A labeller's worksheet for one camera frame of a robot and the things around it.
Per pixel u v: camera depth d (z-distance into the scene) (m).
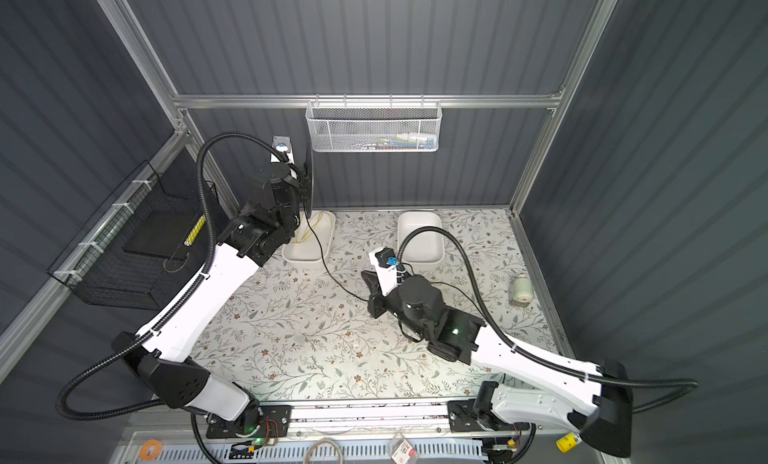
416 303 0.48
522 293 0.88
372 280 0.64
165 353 0.40
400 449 0.68
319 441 0.71
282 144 0.54
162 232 0.74
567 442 0.69
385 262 0.54
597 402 0.40
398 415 0.76
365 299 0.68
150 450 0.71
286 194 0.52
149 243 0.74
